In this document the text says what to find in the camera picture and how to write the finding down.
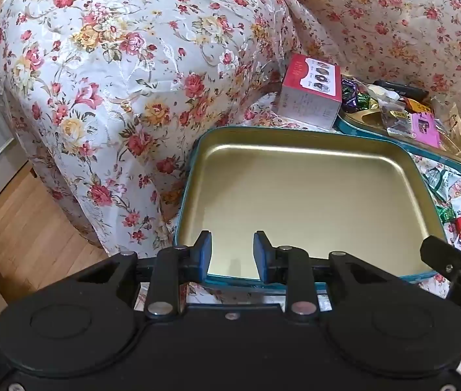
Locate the teal tin holding mixed sweets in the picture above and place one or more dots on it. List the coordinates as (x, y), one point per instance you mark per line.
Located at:
(357, 121)

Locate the green wrapped candy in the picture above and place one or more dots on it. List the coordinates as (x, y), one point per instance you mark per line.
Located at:
(363, 99)

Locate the dark green snack packet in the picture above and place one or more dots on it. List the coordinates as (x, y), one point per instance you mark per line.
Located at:
(444, 214)

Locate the pink white carton box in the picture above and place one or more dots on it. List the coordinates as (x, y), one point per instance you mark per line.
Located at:
(308, 102)

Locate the clear packet of dark snack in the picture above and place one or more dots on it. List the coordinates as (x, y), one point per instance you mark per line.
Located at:
(397, 120)

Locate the teal gold tin tray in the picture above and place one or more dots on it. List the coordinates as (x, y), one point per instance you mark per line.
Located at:
(295, 195)

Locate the pink snack packet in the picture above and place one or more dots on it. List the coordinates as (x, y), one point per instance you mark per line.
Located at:
(424, 128)

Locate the black remote control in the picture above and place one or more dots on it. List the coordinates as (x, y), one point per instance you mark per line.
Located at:
(401, 89)

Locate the green white snack packet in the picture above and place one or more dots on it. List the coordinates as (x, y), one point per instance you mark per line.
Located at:
(438, 179)

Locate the orange snack packet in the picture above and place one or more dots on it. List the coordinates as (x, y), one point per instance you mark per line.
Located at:
(420, 108)

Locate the brown paper snack packet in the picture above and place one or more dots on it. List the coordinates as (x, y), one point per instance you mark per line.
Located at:
(450, 122)

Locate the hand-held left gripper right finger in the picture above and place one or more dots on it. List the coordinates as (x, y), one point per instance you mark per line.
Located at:
(260, 257)

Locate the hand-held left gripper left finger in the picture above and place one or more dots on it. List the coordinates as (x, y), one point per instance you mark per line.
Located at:
(204, 257)

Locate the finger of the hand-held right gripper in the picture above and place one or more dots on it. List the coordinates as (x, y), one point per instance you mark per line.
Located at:
(450, 256)

